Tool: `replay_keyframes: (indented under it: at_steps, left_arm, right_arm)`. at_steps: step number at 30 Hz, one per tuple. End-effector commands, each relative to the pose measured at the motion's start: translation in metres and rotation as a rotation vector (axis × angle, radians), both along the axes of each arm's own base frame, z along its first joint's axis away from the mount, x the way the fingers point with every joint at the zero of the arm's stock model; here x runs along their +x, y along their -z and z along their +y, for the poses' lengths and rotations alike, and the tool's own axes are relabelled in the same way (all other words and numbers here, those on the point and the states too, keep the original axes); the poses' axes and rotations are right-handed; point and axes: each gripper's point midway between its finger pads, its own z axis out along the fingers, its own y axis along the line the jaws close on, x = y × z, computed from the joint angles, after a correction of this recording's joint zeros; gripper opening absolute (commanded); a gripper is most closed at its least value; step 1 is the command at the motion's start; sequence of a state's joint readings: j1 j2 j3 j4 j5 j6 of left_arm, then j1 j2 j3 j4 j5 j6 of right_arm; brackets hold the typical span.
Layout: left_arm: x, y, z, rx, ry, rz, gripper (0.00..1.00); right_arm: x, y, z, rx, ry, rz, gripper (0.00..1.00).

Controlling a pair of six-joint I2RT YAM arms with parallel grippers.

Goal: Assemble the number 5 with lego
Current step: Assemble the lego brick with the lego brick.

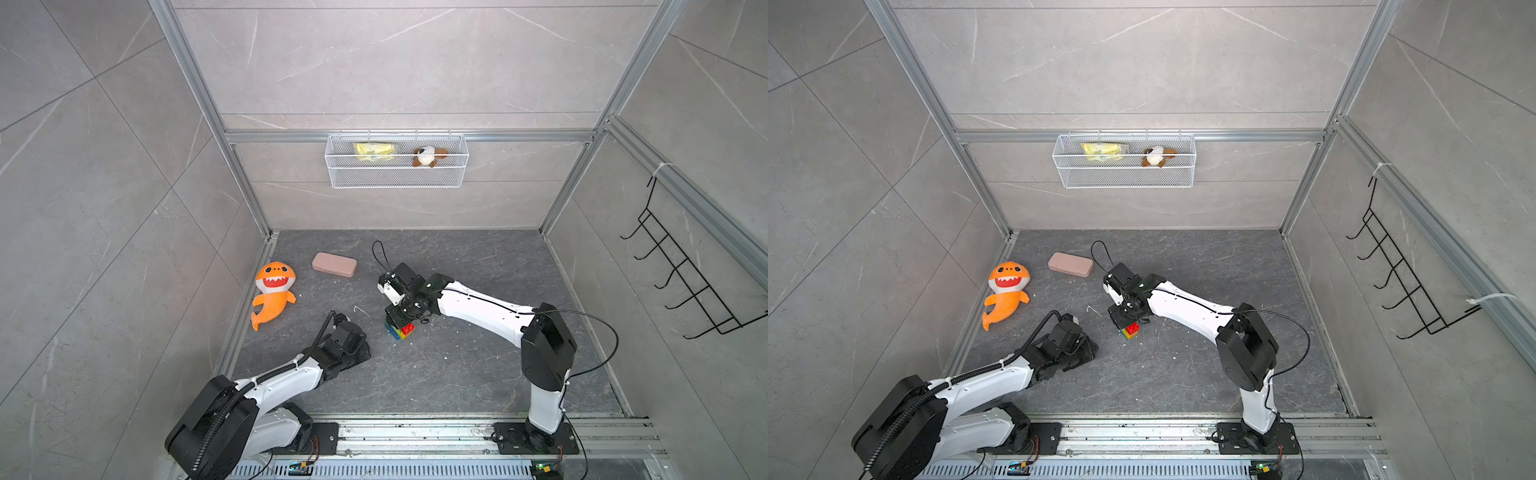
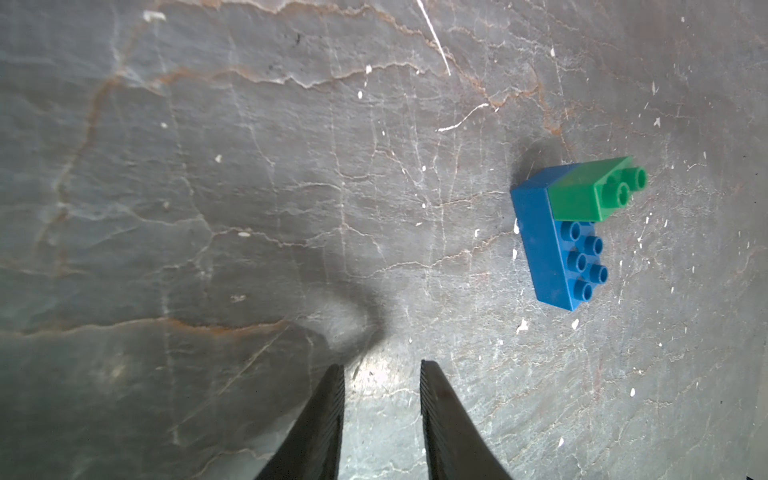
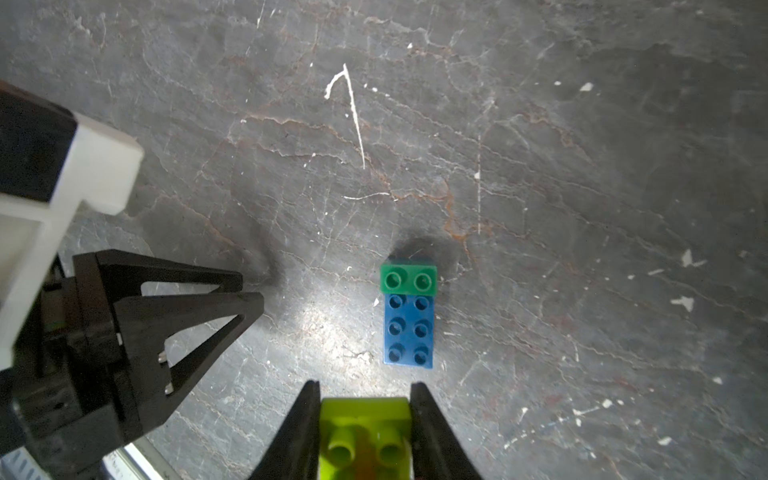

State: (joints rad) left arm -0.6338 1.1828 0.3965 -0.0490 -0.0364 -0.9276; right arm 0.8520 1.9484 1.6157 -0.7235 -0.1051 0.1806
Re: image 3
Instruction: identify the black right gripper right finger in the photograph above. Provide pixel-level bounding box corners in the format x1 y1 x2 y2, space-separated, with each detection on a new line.
409 382 481 480

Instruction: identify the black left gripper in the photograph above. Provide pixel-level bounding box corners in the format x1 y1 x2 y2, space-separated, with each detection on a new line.
1 250 264 479

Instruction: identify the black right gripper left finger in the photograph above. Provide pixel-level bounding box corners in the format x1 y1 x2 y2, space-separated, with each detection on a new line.
250 380 321 480

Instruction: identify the lime green lego plate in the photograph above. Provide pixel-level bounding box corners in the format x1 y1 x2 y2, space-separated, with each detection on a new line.
318 397 412 479

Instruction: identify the blue lego brick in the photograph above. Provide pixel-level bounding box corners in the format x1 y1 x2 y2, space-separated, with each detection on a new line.
383 294 435 369

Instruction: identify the green lego brick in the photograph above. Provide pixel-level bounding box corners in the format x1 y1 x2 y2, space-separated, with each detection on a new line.
380 263 438 297

